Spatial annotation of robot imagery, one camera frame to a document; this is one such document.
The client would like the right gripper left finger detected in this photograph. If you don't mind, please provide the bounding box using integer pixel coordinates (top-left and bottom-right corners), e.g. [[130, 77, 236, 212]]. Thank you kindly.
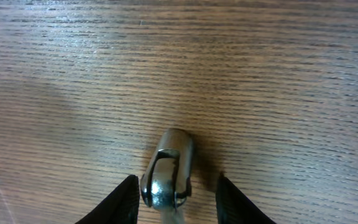
[[76, 175, 140, 224]]

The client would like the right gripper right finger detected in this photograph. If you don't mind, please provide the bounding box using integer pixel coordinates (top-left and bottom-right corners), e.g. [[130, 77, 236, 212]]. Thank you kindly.
[[216, 174, 275, 224]]

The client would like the small silver wrench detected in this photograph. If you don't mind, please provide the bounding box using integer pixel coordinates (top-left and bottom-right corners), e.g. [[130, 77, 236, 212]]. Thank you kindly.
[[140, 128, 195, 224]]

